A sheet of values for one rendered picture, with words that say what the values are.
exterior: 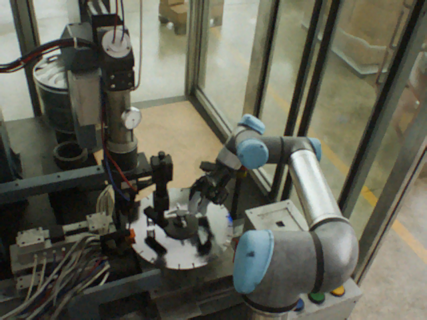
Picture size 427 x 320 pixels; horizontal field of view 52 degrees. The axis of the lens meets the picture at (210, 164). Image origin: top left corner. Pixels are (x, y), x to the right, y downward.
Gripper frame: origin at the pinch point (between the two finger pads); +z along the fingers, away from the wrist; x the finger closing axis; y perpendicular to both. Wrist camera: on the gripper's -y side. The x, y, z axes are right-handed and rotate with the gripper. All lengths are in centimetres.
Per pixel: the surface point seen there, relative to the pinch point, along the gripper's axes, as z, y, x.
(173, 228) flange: 5.9, 3.3, -3.7
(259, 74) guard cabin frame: -42, -40, 14
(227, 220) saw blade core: -2.3, 1.3, 11.8
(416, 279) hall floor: 11, -41, 165
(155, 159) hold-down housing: -15.8, 10.3, -22.8
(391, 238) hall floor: 5, -70, 164
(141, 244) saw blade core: 12.4, 6.8, -11.3
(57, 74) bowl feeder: 2, -74, -47
